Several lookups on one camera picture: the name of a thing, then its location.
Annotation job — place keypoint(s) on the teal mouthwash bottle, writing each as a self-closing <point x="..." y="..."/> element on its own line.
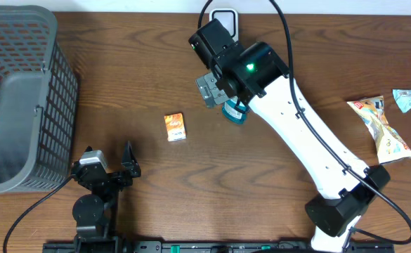
<point x="235" y="111"/>

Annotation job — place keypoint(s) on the grey plastic basket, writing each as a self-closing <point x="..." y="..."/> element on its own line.
<point x="38" y="101"/>

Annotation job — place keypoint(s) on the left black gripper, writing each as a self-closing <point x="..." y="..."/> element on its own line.
<point x="131" y="163"/>

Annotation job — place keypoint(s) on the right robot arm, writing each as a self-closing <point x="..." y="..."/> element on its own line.
<point x="260" y="80"/>

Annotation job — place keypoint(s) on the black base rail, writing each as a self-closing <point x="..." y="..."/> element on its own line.
<point x="182" y="247"/>

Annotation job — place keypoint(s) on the large yellow snack bag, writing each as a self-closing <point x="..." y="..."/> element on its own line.
<point x="390" y="146"/>

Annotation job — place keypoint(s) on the light green wipes packet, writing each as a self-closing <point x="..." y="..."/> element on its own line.
<point x="403" y="99"/>

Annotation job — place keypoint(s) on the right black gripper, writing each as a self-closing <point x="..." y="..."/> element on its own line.
<point x="213" y="89"/>

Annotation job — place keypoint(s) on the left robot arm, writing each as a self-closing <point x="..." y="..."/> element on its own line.
<point x="96" y="213"/>

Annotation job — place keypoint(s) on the orange small snack box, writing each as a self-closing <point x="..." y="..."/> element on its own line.
<point x="175" y="127"/>

